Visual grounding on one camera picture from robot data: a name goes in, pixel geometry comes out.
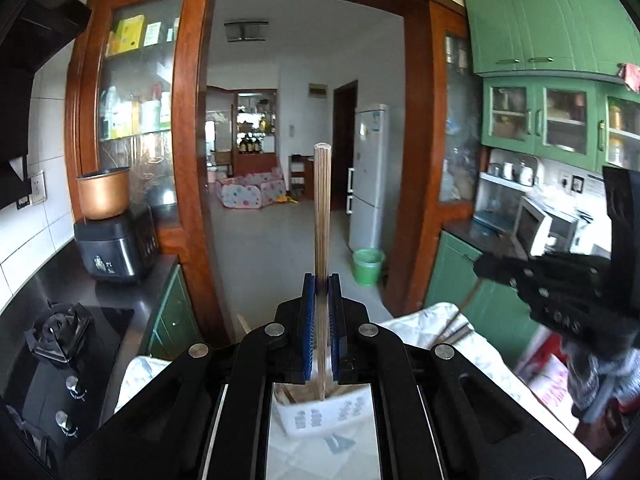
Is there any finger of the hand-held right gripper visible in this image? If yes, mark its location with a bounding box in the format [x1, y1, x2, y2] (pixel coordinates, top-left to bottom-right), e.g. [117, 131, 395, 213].
[510, 270, 608, 306]
[474, 252, 608, 281]

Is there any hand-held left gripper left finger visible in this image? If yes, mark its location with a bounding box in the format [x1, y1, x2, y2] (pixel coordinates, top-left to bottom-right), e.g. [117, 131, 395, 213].
[65, 272, 317, 480]

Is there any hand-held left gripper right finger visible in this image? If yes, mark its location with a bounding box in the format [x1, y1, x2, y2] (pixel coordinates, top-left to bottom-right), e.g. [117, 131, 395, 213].
[327, 272, 587, 480]

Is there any white plastic utensil holder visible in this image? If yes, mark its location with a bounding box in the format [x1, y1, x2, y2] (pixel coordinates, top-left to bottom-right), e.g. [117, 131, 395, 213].
[272, 382, 373, 441]

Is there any row of wooden chopsticks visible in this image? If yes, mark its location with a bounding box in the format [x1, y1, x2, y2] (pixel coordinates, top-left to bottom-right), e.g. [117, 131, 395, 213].
[436, 280, 483, 343]

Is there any person's right hand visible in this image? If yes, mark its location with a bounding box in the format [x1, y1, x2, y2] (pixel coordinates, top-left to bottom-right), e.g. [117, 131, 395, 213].
[567, 337, 621, 423]

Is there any white microwave oven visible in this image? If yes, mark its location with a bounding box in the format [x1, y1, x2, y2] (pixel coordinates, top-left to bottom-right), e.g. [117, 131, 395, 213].
[512, 195, 591, 258]

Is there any green plastic bin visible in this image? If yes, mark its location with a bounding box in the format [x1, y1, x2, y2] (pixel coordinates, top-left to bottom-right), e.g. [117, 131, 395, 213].
[351, 247, 387, 287]

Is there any green base cabinet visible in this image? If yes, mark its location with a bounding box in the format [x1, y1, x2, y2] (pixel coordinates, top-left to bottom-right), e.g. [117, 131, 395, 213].
[422, 232, 546, 356]
[140, 265, 201, 361]

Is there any red white plastic bag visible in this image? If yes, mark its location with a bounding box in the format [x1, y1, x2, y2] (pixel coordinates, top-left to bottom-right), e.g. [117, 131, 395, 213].
[515, 327, 581, 411]

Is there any white quilted printed blanket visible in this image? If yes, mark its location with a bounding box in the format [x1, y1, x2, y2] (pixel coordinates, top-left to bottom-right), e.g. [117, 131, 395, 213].
[115, 301, 603, 480]

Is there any polka dot playpen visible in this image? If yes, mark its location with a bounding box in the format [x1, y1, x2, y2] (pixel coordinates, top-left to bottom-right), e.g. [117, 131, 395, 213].
[216, 170, 287, 211]

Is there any white refrigerator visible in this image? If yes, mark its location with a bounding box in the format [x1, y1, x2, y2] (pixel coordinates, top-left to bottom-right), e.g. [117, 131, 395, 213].
[347, 104, 392, 252]

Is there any red cloth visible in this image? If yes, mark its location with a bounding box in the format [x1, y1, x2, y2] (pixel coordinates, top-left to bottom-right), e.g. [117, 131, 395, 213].
[617, 62, 640, 93]

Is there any wooden glass display cabinet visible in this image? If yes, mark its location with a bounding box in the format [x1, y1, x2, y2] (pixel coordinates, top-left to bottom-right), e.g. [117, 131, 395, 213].
[430, 2, 486, 233]
[64, 0, 188, 261]

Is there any dark wooden door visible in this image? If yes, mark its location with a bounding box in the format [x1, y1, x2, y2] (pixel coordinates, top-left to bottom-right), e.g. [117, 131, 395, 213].
[331, 80, 359, 201]

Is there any black rice cooker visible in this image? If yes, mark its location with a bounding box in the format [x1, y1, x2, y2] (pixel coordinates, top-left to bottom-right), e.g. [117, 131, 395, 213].
[74, 205, 158, 283]

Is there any wooden bottle cabinet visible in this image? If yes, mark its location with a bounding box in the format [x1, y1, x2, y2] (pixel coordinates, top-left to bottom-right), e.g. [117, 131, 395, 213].
[231, 89, 279, 181]

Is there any copper inner pot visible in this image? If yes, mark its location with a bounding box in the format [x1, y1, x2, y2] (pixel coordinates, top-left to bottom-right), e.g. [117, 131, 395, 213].
[76, 166, 132, 221]

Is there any black gas stove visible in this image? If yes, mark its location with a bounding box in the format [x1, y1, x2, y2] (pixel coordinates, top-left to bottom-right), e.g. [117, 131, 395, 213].
[0, 300, 136, 441]

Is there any ceiling light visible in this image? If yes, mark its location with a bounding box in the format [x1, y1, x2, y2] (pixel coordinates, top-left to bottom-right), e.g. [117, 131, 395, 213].
[223, 20, 270, 42]

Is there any yellow box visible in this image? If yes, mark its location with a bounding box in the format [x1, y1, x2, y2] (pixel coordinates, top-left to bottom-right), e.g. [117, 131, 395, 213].
[107, 16, 147, 56]

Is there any black range hood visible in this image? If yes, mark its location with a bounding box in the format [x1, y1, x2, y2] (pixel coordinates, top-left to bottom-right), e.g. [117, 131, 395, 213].
[0, 0, 93, 211]

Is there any green glass-front wall cabinet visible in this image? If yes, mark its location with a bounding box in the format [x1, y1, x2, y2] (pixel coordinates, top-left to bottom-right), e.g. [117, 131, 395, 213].
[481, 75, 640, 173]

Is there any green solid wall cabinet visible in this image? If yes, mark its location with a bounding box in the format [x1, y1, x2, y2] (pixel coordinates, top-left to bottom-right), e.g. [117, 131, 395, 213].
[462, 0, 640, 78]

